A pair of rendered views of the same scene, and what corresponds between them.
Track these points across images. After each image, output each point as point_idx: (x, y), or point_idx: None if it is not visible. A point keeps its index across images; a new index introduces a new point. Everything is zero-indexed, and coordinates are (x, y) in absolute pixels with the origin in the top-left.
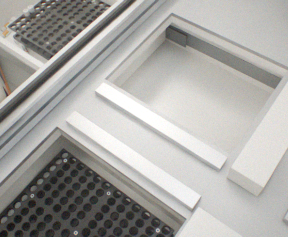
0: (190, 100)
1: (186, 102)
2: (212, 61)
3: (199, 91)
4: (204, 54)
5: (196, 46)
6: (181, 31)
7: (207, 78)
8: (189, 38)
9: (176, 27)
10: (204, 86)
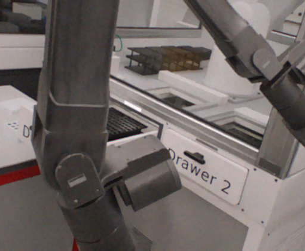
0: (156, 125)
1: (158, 126)
2: (134, 113)
3: (152, 122)
4: (131, 112)
5: (128, 109)
6: (121, 106)
7: (143, 118)
8: (124, 107)
9: (118, 105)
10: (149, 120)
